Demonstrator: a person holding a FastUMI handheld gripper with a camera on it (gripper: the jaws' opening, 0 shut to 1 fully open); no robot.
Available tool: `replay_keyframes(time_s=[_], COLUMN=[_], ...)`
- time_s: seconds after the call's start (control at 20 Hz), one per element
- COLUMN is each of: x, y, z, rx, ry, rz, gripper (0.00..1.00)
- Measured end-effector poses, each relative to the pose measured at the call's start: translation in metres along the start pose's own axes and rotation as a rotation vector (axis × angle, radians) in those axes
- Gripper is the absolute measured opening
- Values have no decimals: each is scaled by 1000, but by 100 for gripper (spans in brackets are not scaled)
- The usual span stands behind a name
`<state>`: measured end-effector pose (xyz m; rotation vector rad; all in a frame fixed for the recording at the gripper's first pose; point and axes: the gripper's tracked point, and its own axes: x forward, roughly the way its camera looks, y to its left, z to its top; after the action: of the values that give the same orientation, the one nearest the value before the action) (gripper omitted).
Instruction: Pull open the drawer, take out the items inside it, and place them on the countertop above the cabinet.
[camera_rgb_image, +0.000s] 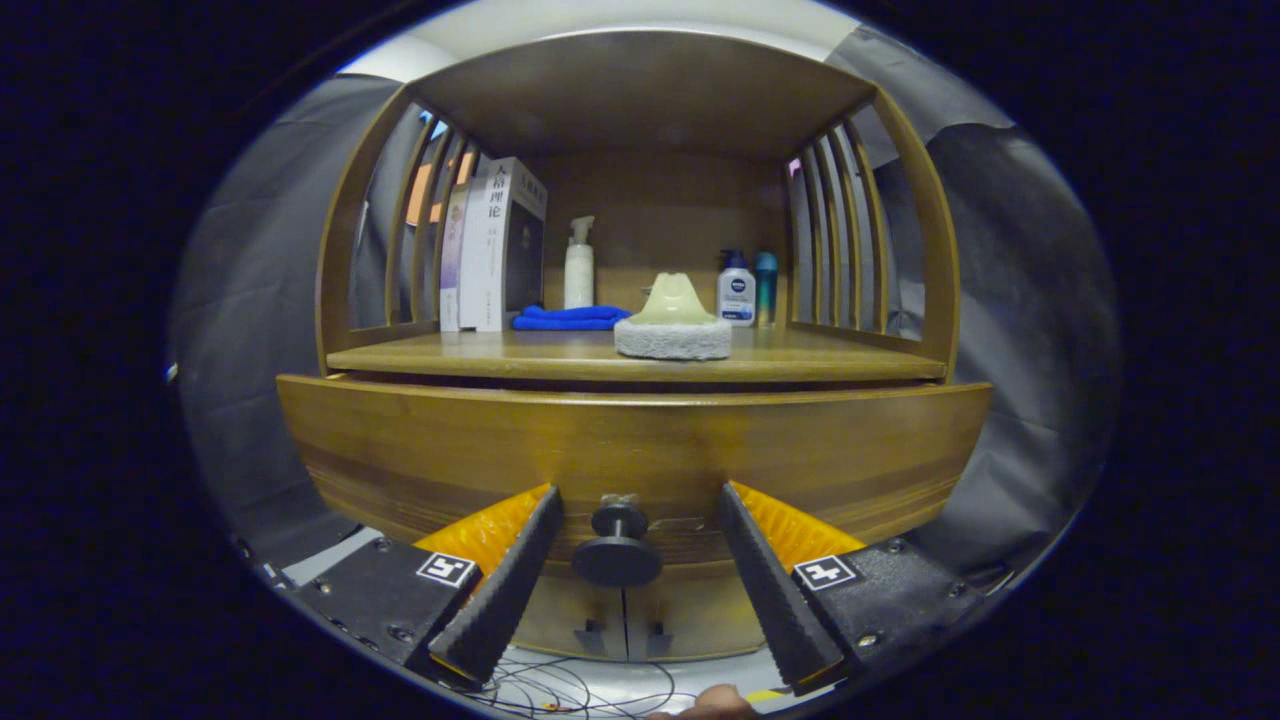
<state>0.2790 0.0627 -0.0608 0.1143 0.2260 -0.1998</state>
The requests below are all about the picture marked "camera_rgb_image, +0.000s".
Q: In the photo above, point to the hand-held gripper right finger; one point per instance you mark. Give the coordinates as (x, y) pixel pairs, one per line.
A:
(775, 600)

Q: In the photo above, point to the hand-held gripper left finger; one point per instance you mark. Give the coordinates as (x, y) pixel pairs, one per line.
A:
(505, 600)

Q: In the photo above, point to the wooden countertop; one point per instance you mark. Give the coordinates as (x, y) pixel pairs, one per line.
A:
(500, 355)

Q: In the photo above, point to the wooden cabinet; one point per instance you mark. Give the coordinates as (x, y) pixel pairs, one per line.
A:
(640, 90)

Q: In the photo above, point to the folded blue cloth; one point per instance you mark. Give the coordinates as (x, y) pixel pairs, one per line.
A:
(570, 318)

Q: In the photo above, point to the white bottle with blue cap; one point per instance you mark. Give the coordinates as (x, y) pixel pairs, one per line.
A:
(737, 295)

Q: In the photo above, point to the teal slim bottle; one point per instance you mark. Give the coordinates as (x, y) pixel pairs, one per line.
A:
(766, 285)

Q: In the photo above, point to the white pump bottle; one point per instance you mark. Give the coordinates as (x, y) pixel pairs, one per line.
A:
(579, 275)

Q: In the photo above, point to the thin pale purple book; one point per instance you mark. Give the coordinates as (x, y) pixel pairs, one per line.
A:
(452, 270)

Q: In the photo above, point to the thick white book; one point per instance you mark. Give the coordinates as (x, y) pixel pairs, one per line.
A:
(495, 260)

